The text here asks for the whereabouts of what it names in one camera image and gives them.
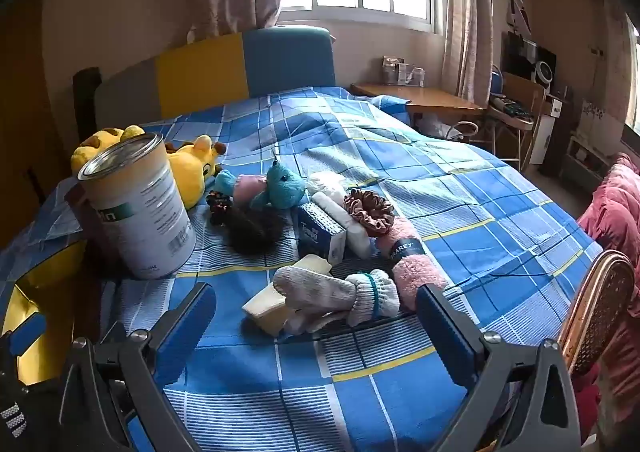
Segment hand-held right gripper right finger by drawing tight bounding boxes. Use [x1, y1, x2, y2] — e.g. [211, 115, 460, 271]
[415, 285, 583, 452]

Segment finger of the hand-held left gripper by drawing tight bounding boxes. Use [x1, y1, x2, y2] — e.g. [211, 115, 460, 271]
[0, 313, 47, 359]

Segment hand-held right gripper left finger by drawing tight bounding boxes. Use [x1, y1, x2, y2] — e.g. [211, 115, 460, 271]
[57, 281, 218, 452]

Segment pink dishcloth with blue band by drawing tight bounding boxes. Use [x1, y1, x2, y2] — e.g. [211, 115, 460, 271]
[375, 217, 448, 313]

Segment cream cloth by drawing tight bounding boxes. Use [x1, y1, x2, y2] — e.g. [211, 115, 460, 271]
[242, 253, 333, 337]

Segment brown satin scrunchie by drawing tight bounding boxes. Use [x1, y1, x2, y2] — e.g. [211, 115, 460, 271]
[344, 188, 396, 237]

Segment white socks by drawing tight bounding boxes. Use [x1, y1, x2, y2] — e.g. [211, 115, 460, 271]
[274, 266, 401, 333]

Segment blue tissue pack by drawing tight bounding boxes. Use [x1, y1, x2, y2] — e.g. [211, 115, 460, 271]
[297, 203, 347, 264]

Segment teal pink cloth bundle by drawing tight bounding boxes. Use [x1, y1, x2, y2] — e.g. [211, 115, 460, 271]
[212, 159, 307, 210]

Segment blue plaid blanket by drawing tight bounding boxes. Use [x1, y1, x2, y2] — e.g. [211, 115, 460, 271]
[0, 85, 603, 452]

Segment white metal can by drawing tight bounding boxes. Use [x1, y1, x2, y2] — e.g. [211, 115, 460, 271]
[76, 133, 197, 280]

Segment yellow giraffe plush toy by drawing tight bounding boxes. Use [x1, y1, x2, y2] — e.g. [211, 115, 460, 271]
[71, 126, 227, 210]

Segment white fluffy cloth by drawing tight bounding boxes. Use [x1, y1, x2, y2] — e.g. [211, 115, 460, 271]
[306, 171, 347, 200]

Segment pink quilt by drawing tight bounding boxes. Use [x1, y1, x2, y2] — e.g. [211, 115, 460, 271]
[577, 152, 640, 383]

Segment white cabinet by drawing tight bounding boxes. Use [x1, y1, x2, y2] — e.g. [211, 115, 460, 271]
[530, 92, 567, 165]

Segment low wooden shelf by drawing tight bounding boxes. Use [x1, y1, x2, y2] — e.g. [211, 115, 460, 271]
[565, 132, 617, 183]

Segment wooden wardrobe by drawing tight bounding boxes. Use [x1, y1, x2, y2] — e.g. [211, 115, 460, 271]
[0, 0, 56, 253]

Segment wooden desk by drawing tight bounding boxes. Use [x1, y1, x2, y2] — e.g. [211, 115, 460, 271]
[350, 82, 486, 120]

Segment grey yellow blue headboard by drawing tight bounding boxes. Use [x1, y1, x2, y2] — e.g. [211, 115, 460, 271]
[94, 25, 337, 125]

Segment wooden chair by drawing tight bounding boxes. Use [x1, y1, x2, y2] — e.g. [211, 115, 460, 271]
[487, 72, 548, 168]

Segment clear desk organizer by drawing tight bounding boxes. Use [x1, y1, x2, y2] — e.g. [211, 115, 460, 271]
[382, 56, 426, 87]

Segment black monitor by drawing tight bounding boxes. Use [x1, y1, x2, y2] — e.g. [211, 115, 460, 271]
[502, 32, 557, 80]

